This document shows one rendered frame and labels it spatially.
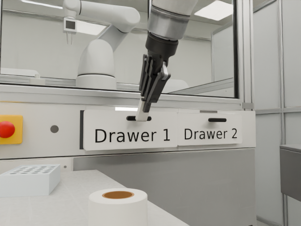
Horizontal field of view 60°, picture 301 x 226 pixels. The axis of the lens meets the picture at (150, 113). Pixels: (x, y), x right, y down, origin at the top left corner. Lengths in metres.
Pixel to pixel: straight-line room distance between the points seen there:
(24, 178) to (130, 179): 0.40
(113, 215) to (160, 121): 0.53
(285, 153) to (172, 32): 0.33
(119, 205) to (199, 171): 0.68
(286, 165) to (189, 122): 0.45
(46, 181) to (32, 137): 0.27
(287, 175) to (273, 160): 2.07
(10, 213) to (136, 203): 0.20
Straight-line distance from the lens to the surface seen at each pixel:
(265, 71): 2.69
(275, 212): 2.69
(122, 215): 0.30
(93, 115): 0.72
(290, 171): 0.52
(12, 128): 0.69
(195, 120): 0.92
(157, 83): 0.62
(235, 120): 1.03
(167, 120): 0.81
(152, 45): 0.61
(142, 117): 0.71
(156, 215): 0.38
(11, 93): 0.77
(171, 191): 0.91
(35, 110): 0.77
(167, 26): 0.59
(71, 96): 0.78
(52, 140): 0.77
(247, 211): 1.15
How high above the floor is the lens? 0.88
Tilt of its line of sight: 3 degrees up
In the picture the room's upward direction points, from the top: straight up
